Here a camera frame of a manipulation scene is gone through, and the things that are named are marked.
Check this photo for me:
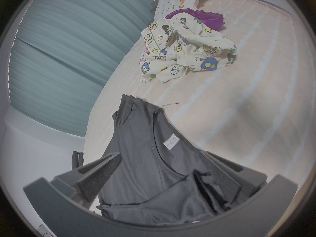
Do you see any white printed pyjama top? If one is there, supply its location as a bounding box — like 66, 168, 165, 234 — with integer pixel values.
138, 17, 238, 84

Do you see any black T-shirt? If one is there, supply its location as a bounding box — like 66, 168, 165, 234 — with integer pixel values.
96, 94, 243, 226

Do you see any purple garment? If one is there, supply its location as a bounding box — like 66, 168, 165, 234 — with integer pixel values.
164, 8, 226, 31

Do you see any blue-green curtain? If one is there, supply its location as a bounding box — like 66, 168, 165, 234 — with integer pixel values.
15, 0, 159, 67
7, 40, 124, 138

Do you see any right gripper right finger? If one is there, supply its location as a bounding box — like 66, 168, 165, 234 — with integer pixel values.
204, 151, 269, 200

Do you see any bed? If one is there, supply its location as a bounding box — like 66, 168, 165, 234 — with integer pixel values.
84, 0, 315, 207

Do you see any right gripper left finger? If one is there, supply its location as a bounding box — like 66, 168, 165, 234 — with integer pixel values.
53, 152, 122, 203

